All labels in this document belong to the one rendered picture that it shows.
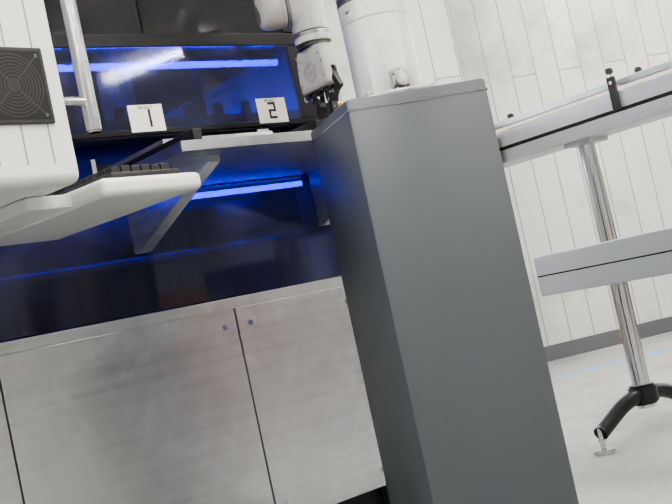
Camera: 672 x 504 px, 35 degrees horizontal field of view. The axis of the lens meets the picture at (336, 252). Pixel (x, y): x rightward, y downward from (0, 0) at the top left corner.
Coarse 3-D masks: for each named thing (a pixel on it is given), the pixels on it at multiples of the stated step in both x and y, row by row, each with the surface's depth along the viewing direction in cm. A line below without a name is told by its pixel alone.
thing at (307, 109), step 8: (288, 48) 258; (296, 56) 259; (296, 64) 259; (296, 72) 258; (296, 80) 258; (296, 88) 257; (304, 96) 258; (304, 104) 258; (312, 104) 260; (304, 112) 258; (312, 112) 259
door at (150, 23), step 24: (144, 0) 236; (168, 0) 240; (192, 0) 244; (216, 0) 248; (240, 0) 253; (144, 24) 235; (168, 24) 239; (192, 24) 243; (216, 24) 247; (240, 24) 251
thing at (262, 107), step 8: (256, 104) 249; (264, 104) 250; (272, 104) 252; (280, 104) 253; (264, 112) 250; (272, 112) 251; (280, 112) 253; (264, 120) 250; (272, 120) 251; (280, 120) 252; (288, 120) 254
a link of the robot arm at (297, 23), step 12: (288, 0) 235; (300, 0) 235; (312, 0) 235; (288, 12) 235; (300, 12) 235; (312, 12) 235; (324, 12) 237; (288, 24) 237; (300, 24) 235; (312, 24) 235; (324, 24) 236
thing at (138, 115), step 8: (152, 104) 231; (160, 104) 233; (128, 112) 227; (136, 112) 229; (144, 112) 230; (152, 112) 231; (160, 112) 232; (136, 120) 228; (144, 120) 229; (152, 120) 231; (160, 120) 232; (136, 128) 228; (144, 128) 229; (152, 128) 230; (160, 128) 232
